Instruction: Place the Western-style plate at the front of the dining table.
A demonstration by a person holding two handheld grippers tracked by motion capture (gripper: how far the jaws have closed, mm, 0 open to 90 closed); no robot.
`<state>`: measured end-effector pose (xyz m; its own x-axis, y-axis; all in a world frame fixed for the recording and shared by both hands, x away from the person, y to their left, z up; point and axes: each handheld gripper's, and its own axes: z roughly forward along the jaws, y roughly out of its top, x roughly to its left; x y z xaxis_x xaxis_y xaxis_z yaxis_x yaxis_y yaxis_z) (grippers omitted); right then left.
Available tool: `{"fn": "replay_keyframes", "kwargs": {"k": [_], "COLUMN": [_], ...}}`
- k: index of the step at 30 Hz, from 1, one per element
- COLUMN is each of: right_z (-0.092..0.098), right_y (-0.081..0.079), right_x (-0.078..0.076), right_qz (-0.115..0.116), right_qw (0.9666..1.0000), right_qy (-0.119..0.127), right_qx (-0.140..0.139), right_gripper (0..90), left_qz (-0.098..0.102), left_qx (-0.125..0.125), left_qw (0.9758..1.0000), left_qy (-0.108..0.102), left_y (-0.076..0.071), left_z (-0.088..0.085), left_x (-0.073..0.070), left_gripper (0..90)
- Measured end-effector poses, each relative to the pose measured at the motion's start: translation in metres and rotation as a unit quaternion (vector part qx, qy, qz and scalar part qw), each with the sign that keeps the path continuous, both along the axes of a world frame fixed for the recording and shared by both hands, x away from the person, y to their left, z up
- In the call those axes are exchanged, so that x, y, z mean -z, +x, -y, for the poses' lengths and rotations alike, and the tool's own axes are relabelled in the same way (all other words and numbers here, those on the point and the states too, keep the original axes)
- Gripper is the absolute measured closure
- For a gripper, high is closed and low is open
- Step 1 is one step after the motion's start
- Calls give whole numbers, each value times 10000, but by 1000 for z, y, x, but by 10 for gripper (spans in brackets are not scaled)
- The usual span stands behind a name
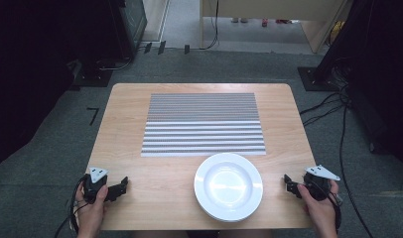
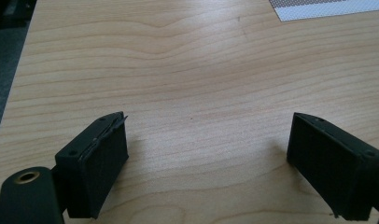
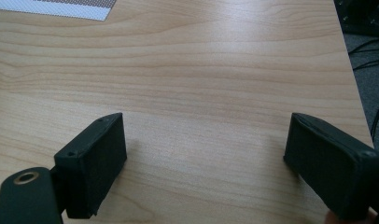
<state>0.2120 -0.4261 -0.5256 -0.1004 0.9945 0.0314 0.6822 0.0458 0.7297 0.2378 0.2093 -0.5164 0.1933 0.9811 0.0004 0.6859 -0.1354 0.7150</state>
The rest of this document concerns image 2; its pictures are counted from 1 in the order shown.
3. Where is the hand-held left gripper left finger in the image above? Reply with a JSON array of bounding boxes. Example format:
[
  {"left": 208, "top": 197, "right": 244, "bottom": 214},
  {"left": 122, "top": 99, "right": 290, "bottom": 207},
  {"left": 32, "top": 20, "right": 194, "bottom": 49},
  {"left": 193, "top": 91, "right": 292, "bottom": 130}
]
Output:
[{"left": 54, "top": 111, "right": 130, "bottom": 219}]

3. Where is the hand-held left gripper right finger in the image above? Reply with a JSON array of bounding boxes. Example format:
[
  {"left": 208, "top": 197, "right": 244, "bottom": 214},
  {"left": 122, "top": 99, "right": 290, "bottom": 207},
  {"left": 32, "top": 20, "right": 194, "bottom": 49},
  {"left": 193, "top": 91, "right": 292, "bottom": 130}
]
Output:
[{"left": 286, "top": 112, "right": 379, "bottom": 221}]

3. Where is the white and grey woven mat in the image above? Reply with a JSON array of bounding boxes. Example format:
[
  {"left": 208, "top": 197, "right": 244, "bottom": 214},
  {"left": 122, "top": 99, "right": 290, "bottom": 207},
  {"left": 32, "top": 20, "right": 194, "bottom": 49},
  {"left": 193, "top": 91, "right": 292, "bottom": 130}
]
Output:
[{"left": 268, "top": 0, "right": 379, "bottom": 22}]

